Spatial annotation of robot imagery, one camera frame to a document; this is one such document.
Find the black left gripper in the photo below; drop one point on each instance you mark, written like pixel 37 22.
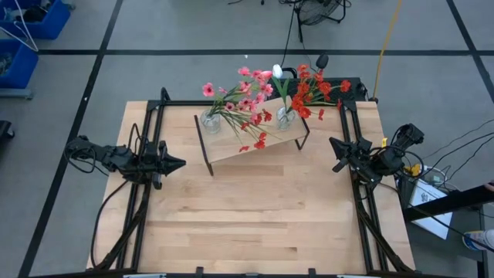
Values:
pixel 154 162

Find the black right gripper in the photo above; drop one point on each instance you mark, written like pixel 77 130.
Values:
pixel 363 158

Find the clear textured glass vase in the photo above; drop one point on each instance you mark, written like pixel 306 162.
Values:
pixel 210 123
pixel 285 119

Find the large red flower bunch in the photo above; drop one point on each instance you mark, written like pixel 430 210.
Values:
pixel 305 102

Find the wooden shelf with black legs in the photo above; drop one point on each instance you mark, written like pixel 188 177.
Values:
pixel 239 143

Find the small red flower bunch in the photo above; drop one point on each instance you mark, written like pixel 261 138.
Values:
pixel 259 144

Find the pink artificial flower bunch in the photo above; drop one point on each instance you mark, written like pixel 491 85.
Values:
pixel 208 89

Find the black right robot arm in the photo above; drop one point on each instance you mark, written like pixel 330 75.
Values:
pixel 401 148

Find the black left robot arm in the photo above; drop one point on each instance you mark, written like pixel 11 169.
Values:
pixel 104 156

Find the black power strip box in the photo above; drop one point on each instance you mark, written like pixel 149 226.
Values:
pixel 355 92

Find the yellow power plug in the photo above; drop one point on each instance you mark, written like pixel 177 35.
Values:
pixel 415 170

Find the white box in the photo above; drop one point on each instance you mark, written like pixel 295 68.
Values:
pixel 428 208

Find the black metal beam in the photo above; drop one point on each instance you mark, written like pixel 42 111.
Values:
pixel 444 204

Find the black floor fan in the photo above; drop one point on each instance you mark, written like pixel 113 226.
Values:
pixel 320 11

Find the person's hand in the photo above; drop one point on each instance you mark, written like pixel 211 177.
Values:
pixel 490 187

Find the person's shoe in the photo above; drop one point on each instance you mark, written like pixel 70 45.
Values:
pixel 478 239

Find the black stand foot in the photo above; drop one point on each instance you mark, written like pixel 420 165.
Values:
pixel 5 129

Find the blue plastic bin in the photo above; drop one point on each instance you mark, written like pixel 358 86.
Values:
pixel 42 19
pixel 17 65

